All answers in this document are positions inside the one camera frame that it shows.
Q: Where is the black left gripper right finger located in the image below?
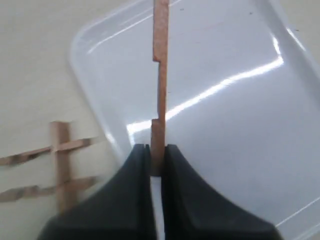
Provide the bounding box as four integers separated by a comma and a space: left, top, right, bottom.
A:
161, 144, 282, 240

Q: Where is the white rectangular plastic tray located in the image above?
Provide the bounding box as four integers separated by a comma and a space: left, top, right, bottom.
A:
70, 0, 320, 240

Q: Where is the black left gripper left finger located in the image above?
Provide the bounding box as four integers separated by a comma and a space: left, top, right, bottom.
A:
38, 144, 157, 240

